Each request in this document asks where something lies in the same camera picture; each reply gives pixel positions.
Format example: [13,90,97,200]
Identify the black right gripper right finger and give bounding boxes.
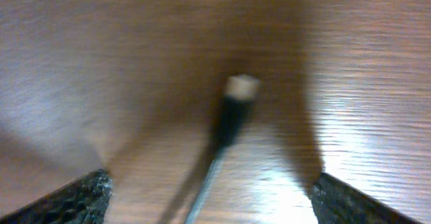
[311,173,420,224]

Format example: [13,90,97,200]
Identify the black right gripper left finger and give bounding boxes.
[1,169,112,224]

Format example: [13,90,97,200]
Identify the black charger cable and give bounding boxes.
[183,73,261,224]

